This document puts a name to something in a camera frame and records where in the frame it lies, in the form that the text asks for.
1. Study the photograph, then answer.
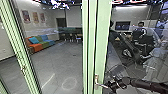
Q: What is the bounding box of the green framed glass door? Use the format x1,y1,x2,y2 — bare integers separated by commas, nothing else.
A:
89,0,168,94

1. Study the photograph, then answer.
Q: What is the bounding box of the silver door lever handle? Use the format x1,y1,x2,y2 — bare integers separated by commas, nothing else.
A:
93,73,109,91

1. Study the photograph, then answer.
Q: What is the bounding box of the green framed glass wall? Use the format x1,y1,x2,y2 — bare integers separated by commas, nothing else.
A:
0,0,92,94

